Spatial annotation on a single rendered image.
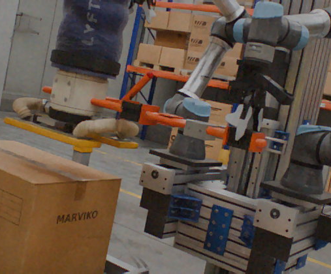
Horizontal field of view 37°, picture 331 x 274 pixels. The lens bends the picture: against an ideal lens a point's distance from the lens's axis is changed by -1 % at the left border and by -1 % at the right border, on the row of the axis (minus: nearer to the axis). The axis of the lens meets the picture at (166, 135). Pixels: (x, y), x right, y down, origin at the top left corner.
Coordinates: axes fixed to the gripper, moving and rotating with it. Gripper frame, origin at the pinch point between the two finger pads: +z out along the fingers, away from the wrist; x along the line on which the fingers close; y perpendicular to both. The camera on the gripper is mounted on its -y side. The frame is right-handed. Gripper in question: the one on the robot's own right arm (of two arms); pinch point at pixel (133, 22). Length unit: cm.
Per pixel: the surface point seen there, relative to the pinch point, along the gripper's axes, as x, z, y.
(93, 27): -22, 9, -44
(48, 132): -20, 43, -52
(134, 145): -32, 44, -25
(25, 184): -20, 59, -57
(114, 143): -30, 43, -33
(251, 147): -79, 33, -40
